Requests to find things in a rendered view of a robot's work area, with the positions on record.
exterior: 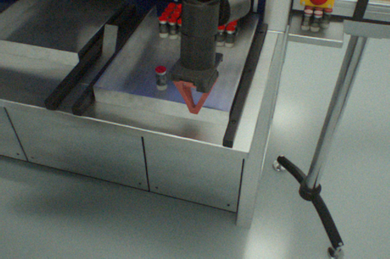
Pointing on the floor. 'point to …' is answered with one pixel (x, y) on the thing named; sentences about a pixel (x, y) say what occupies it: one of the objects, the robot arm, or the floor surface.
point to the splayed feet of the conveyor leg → (281, 163)
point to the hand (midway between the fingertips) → (194, 109)
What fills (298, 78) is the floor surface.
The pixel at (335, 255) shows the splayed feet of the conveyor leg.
